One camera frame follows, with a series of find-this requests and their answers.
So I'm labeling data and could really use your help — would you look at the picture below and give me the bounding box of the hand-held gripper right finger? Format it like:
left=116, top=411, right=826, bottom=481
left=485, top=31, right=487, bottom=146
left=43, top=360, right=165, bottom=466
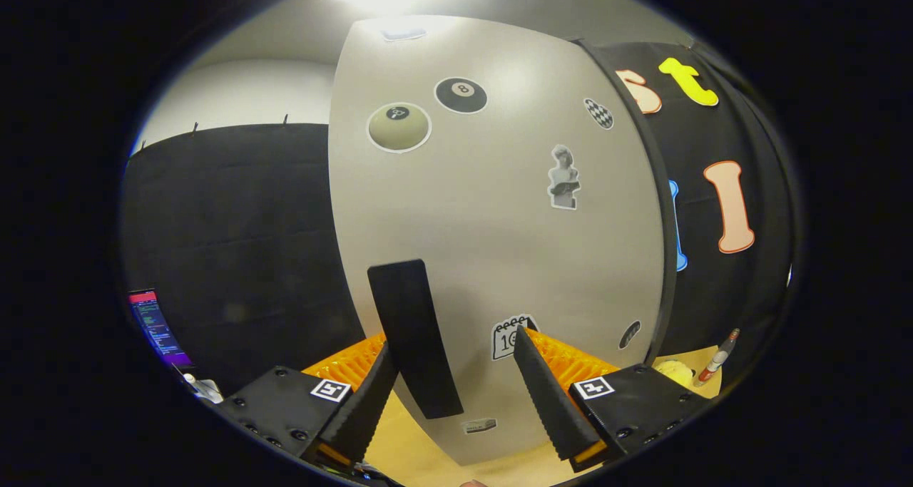
left=514, top=325, right=714, bottom=473

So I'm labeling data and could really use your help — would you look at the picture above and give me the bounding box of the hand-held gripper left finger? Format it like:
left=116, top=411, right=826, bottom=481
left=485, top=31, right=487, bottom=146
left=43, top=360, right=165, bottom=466
left=218, top=334, right=400, bottom=473

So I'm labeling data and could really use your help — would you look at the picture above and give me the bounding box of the black door handle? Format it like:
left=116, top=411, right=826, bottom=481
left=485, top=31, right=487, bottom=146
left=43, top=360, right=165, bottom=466
left=367, top=260, right=464, bottom=420

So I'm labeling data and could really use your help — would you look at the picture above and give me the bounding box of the beige shoe cabinet door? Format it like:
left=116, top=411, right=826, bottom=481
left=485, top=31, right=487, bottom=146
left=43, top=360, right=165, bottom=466
left=328, top=15, right=665, bottom=466

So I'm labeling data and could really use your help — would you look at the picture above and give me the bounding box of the dark gray shoe cabinet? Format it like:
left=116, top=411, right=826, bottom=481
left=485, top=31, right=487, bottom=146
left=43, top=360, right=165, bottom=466
left=574, top=39, right=678, bottom=365

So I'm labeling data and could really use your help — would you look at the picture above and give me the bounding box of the yellow plush toy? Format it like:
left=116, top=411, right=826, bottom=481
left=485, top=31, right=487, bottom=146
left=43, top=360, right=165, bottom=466
left=655, top=359, right=696, bottom=388

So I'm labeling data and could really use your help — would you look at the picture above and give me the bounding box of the small white object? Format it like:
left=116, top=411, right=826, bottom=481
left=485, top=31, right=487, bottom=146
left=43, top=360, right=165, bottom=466
left=182, top=373, right=223, bottom=404

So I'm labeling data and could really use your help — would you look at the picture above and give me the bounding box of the red and white marker pen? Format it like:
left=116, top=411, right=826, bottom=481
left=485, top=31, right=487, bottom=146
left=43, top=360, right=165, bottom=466
left=695, top=328, right=740, bottom=388

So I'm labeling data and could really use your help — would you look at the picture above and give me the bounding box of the computer monitor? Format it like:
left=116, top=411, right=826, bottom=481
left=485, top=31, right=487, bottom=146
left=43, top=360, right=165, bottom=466
left=128, top=289, right=193, bottom=368

